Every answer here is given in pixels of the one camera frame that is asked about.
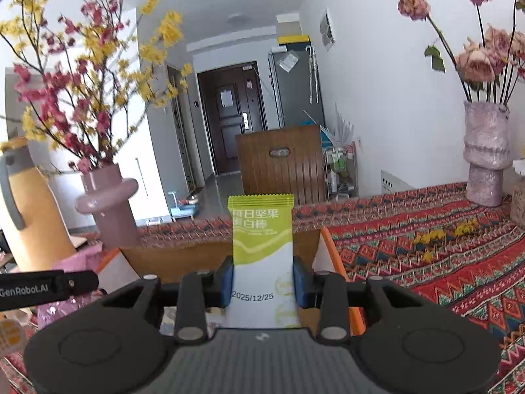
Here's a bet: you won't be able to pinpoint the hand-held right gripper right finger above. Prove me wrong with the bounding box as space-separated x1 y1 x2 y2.
292 255 427 345

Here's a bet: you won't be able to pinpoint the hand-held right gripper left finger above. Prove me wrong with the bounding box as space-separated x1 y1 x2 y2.
100 256 235 345

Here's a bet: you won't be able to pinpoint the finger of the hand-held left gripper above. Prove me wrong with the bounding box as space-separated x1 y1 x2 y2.
57 270 100 301

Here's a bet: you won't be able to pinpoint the pink snack packet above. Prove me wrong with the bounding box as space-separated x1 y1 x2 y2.
37 243 105 329

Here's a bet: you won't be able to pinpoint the red cardboard box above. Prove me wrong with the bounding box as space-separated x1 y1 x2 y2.
97 228 367 337

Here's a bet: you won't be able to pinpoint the green snack bar packet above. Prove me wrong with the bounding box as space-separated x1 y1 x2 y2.
227 194 302 330

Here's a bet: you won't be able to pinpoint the orange printed packet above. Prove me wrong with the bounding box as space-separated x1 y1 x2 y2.
0 318 27 356

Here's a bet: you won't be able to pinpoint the yellow thermos jug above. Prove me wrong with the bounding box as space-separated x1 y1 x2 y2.
0 136 76 274

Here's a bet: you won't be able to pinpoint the small blue cart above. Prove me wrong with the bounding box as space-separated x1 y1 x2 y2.
168 189 203 220

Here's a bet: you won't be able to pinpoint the wooden chair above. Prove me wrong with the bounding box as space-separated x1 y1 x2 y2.
235 124 328 206

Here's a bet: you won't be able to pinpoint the storage rack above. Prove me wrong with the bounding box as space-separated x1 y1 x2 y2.
324 142 358 202

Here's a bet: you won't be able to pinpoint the patterned red tablecloth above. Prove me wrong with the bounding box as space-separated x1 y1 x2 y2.
0 183 525 394

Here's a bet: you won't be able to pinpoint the white heater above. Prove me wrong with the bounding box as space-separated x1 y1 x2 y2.
381 169 419 193

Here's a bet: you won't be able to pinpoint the fallen yellow petals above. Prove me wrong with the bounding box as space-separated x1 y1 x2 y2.
412 217 480 263

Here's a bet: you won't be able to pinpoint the pink vase with blossom branches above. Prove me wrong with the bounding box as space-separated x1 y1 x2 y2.
4 8 193 230

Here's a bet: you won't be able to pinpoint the dark entrance door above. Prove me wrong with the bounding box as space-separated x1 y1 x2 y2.
197 61 267 175

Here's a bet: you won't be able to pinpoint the white pampas grass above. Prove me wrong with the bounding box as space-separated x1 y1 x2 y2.
324 104 355 146

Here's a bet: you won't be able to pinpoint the grey refrigerator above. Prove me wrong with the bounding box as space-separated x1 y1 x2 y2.
267 47 326 130

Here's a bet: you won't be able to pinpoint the white umbrella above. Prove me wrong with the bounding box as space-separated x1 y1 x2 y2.
305 45 321 104

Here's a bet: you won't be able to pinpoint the cream box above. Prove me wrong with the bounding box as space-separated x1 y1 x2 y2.
276 13 302 35

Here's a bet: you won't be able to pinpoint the dried pink roses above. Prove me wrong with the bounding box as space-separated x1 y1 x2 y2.
386 0 525 103

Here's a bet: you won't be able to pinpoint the pink ring-shaped vase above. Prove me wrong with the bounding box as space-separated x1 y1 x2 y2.
75 163 140 251

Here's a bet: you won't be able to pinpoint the white wall panel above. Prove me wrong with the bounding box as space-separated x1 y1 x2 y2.
319 7 338 52

